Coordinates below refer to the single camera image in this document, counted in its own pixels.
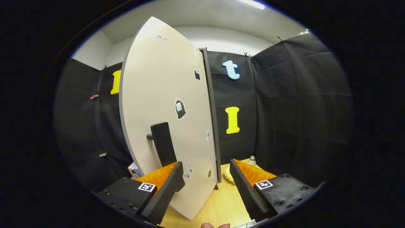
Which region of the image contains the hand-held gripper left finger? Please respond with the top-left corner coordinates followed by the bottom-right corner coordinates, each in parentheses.
top-left (95, 161), bottom-right (185, 225)

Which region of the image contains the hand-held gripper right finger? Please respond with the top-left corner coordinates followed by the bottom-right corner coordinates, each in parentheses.
top-left (229, 158), bottom-right (325, 222)

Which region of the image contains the grey shoe cabinet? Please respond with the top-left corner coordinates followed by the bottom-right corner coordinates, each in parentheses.
top-left (199, 47), bottom-right (222, 190)

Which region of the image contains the beige shoe cabinet door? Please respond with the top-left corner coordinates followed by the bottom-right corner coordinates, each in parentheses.
top-left (119, 16), bottom-right (219, 220)

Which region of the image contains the yellow fluffy object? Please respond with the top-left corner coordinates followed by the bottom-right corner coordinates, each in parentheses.
top-left (223, 167), bottom-right (236, 185)

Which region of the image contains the blue book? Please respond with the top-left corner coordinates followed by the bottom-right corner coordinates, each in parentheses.
top-left (128, 162), bottom-right (143, 179)

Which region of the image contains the black backdrop cloth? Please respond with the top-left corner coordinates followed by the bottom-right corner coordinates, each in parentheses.
top-left (54, 32), bottom-right (353, 193)

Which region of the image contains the long ceiling light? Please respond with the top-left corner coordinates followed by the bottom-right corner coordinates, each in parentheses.
top-left (237, 0), bottom-right (266, 10)

